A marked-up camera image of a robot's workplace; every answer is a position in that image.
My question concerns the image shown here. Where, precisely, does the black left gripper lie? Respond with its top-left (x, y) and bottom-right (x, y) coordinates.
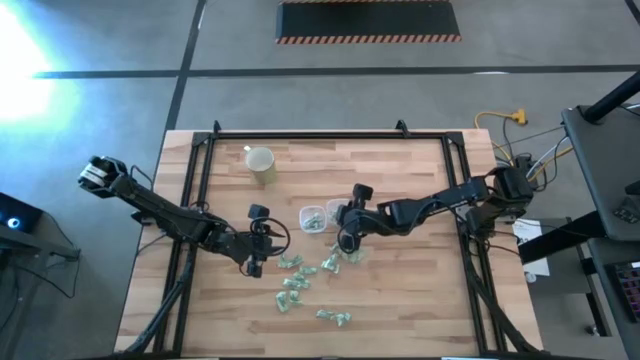
top-left (227, 222), bottom-right (287, 279)

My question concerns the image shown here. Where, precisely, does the clear plastic container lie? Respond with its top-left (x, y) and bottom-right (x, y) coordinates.
top-left (298, 204), bottom-right (329, 235)
top-left (325, 198), bottom-right (351, 221)

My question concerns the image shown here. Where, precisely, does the tan paper cup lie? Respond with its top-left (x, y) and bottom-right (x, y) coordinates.
top-left (243, 144), bottom-right (278, 186)

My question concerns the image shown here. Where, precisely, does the white paper sheet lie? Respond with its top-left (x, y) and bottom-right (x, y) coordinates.
top-left (512, 218), bottom-right (551, 279)

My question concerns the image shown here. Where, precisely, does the black ramp hazard striped edge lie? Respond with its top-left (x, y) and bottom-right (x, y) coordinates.
top-left (274, 0), bottom-right (462, 45)

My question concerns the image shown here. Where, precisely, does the black side table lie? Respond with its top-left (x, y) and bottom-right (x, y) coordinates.
top-left (0, 219), bottom-right (81, 301)

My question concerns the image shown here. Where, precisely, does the dark grey desk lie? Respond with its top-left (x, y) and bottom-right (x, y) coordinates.
top-left (560, 102), bottom-right (640, 241)

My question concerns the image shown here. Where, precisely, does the black device blue light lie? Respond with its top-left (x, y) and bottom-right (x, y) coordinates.
top-left (0, 192), bottom-right (44, 234)

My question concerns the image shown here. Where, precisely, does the black stand pole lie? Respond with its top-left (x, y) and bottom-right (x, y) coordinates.
top-left (582, 69), bottom-right (640, 125)

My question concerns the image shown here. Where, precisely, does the keyboard with coloured keys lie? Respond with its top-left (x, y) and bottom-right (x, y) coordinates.
top-left (612, 259), bottom-right (640, 322)

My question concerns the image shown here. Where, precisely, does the black left camera cable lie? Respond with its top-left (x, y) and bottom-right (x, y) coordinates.
top-left (248, 216), bottom-right (292, 257)

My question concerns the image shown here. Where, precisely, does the black camera cable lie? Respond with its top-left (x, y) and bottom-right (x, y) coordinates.
top-left (336, 223), bottom-right (362, 255)
top-left (248, 216), bottom-right (292, 257)

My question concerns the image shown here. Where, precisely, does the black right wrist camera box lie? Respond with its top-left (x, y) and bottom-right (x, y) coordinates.
top-left (351, 183), bottom-right (375, 207)

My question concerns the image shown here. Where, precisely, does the black right camera cable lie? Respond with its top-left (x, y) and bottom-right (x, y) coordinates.
top-left (336, 223), bottom-right (362, 255)

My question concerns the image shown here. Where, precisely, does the black metal table frame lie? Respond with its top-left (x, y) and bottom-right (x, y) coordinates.
top-left (124, 119), bottom-right (546, 360)

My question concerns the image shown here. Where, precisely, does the yellow extension cord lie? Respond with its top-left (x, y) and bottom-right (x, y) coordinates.
top-left (473, 108), bottom-right (574, 184)

